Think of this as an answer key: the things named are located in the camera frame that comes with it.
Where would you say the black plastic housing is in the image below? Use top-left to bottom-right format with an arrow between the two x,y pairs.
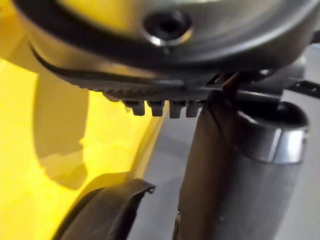
53,171 -> 156,240

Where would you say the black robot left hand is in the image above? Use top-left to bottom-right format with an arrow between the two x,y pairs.
12,0 -> 320,240

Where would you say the yellow metal shelf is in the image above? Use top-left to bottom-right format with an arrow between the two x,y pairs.
0,0 -> 171,240

